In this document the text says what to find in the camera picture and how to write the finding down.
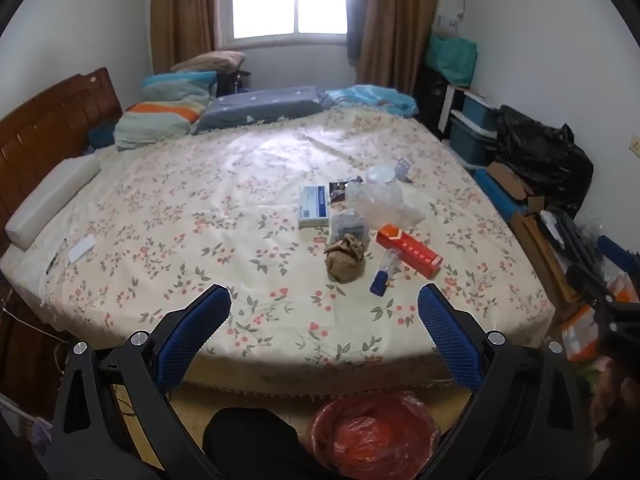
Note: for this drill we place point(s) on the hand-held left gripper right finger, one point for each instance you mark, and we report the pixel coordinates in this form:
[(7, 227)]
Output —
[(450, 335)]

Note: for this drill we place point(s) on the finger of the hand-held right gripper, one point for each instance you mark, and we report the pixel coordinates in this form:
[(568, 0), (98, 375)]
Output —
[(617, 251), (587, 280)]

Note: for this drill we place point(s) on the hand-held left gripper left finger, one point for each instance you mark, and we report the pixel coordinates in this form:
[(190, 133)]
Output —
[(197, 332)]

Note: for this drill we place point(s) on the red bin with plastic liner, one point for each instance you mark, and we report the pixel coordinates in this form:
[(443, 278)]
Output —
[(372, 435)]

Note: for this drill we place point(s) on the brown paper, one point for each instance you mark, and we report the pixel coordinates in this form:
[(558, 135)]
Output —
[(345, 262)]

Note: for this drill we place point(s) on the clear plastic bag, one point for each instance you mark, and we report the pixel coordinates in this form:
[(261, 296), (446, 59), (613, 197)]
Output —
[(385, 205)]

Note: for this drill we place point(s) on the blue white medicine box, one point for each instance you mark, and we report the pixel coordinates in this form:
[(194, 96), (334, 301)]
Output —
[(314, 206)]

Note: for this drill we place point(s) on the person's right hand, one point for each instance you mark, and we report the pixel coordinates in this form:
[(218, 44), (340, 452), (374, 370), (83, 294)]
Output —
[(612, 400)]

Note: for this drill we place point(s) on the orange white carton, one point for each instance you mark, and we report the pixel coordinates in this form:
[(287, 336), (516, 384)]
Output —
[(582, 327)]

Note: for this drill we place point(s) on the blue capped clear tube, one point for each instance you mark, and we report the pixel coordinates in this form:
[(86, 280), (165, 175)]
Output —
[(382, 280)]

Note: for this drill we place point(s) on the red carton box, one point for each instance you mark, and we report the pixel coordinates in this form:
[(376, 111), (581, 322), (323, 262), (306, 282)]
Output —
[(410, 251)]

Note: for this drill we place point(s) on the black garbage bag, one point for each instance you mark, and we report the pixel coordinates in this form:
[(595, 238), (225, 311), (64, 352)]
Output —
[(542, 155)]

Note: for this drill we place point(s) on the floral bed sheet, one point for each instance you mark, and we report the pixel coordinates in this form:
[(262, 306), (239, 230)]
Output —
[(210, 200)]

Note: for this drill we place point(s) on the white paper slip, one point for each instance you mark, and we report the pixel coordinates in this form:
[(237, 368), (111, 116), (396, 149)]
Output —
[(81, 248)]

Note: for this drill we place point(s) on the grey foil packet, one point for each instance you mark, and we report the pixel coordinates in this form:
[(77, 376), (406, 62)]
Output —
[(347, 225)]

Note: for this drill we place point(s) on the silver blister pack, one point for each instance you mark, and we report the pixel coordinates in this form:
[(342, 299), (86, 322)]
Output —
[(403, 169)]

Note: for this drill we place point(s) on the white round lid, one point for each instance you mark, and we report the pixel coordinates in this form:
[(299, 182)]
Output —
[(381, 174)]

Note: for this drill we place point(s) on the dark small packet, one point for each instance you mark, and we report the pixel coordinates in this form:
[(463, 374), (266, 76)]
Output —
[(339, 191)]

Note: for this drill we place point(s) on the blue storage box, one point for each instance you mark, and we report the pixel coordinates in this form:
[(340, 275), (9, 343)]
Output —
[(470, 140), (481, 107)]

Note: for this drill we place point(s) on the white foam pillow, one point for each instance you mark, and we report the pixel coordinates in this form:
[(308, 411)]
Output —
[(50, 200)]

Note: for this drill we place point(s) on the orange striped pillow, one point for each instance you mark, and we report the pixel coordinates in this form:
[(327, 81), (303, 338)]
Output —
[(160, 120)]

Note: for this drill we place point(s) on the grey blue patterned pillow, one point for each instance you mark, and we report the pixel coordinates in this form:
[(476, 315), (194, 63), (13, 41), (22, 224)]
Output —
[(260, 105)]

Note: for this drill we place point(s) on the blue folded quilt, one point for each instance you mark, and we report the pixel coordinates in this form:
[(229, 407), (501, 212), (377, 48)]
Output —
[(175, 86)]

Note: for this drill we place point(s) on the light blue cloth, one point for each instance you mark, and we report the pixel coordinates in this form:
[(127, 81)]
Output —
[(375, 97)]

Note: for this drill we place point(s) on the teal bag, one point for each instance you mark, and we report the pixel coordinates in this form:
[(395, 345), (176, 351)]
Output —
[(452, 57)]

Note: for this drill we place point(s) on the brown wooden headboard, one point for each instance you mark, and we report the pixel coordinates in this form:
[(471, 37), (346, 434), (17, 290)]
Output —
[(45, 125)]

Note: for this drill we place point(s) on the beige folded blanket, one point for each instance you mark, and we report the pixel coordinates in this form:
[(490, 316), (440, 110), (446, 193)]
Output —
[(210, 62)]

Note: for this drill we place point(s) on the brown curtain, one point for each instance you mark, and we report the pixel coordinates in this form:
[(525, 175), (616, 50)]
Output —
[(182, 10), (395, 20)]

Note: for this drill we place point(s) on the wall socket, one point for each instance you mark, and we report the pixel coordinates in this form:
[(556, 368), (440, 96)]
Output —
[(635, 146)]

